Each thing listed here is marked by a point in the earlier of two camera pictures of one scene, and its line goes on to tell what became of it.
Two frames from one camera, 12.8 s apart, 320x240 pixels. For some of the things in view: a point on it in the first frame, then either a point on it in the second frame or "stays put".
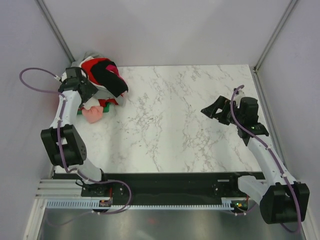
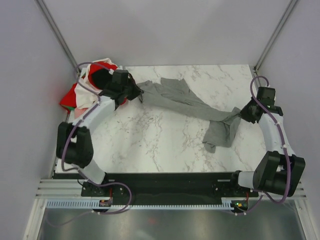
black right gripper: [222, 102] → [243, 113]
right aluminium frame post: [290, 6] stays put
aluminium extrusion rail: [58, 188] stays put
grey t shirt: [101, 93] → [174, 95]
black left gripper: [90, 90] → [137, 92]
